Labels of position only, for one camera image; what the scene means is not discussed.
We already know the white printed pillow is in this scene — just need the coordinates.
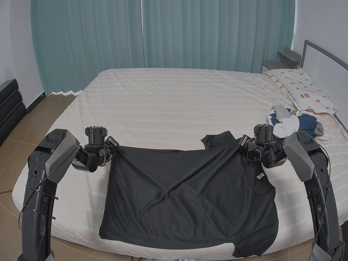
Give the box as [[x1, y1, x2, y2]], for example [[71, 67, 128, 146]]
[[263, 67, 338, 114]]

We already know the bed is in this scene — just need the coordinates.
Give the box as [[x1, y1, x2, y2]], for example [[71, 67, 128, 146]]
[[12, 40, 348, 256]]

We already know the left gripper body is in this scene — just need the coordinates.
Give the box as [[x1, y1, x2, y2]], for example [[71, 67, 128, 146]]
[[103, 136, 120, 161]]

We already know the pile of clothes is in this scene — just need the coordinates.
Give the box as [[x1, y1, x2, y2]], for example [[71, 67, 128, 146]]
[[266, 105, 329, 143]]

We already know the black T-shirt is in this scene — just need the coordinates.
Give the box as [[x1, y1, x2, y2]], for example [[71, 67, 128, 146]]
[[98, 130, 280, 258]]

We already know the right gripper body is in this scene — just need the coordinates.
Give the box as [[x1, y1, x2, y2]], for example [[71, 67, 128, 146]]
[[239, 135, 255, 153]]

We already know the blue-green curtain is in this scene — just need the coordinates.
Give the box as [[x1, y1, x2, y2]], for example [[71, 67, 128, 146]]
[[141, 0, 297, 73], [30, 0, 145, 96]]

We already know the black chest of drawers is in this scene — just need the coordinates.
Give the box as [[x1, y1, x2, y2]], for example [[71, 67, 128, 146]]
[[0, 79, 27, 146]]

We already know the grey bedside table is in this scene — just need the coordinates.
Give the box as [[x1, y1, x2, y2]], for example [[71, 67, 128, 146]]
[[262, 47, 301, 71]]

